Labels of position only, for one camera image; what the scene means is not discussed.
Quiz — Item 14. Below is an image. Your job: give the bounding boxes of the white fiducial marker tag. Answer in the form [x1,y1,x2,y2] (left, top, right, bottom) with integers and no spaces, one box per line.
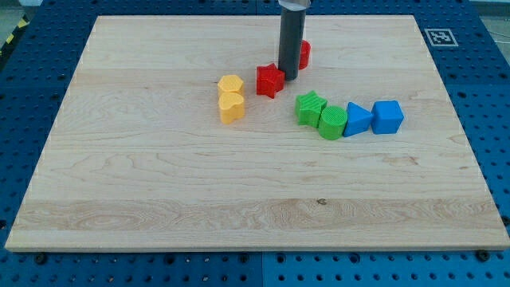
[425,28,458,47]

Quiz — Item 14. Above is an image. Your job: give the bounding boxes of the yellow hexagon block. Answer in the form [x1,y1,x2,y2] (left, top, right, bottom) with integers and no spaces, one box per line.
[218,74,244,96]

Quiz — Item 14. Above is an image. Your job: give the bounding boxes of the red star block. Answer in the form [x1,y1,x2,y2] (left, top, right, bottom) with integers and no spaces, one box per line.
[256,63,285,99]

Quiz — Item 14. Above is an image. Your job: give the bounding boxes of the blue triangle block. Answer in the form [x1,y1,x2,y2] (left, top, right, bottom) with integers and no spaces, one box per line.
[343,102,373,137]

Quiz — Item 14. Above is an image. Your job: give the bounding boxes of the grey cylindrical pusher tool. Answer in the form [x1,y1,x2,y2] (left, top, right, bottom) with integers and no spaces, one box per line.
[278,6,306,81]

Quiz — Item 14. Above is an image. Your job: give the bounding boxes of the green cylinder block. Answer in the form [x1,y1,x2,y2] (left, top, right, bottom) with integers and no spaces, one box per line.
[318,106,348,140]

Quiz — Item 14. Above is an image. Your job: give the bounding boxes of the red round block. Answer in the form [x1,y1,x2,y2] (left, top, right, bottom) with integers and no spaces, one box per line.
[299,40,311,70]

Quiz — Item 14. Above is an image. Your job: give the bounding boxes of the wooden board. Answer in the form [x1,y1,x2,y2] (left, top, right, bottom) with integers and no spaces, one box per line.
[6,15,509,253]

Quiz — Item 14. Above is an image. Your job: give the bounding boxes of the blue cube block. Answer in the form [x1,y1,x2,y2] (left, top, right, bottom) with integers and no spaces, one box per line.
[371,100,404,134]

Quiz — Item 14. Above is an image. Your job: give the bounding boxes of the green star block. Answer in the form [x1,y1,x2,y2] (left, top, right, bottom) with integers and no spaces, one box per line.
[295,91,328,128]

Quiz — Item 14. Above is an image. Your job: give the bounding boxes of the yellow heart block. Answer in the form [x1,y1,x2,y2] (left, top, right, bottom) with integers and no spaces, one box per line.
[218,92,245,124]

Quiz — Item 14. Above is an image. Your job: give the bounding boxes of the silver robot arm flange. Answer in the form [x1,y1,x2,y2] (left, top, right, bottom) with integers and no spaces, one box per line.
[278,0,311,11]

